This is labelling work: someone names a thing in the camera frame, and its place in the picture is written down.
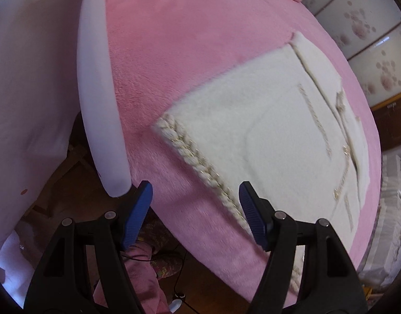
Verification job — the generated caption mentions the white charger plug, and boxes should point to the white charger plug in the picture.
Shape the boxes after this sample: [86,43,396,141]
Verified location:
[169,293,187,313]

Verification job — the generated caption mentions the floral sliding wardrobe doors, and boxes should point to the floral sliding wardrobe doors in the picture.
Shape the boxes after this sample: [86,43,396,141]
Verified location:
[302,0,401,108]

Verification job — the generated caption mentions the pink fleece cloth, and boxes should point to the pink fleece cloth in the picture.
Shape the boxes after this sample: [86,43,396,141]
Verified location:
[92,221,191,314]

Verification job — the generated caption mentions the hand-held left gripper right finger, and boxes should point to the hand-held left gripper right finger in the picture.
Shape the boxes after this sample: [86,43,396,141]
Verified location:
[239,181,368,314]

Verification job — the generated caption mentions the lace-covered furniture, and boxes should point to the lace-covered furniture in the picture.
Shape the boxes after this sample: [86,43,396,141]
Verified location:
[356,152,401,296]

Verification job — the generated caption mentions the black cable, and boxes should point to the black cable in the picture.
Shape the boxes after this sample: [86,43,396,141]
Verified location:
[122,252,201,311]

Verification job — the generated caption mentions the pink bed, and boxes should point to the pink bed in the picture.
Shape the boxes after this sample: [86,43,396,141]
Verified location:
[99,0,382,310]

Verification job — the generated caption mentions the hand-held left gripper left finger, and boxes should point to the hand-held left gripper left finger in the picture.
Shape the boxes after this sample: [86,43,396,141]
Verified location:
[24,181,154,314]

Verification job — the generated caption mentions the brown wooden door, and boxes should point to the brown wooden door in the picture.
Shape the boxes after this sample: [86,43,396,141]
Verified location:
[371,87,401,153]

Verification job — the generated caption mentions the white fuzzy cardigan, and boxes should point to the white fuzzy cardigan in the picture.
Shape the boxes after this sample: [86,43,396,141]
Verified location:
[151,31,371,296]

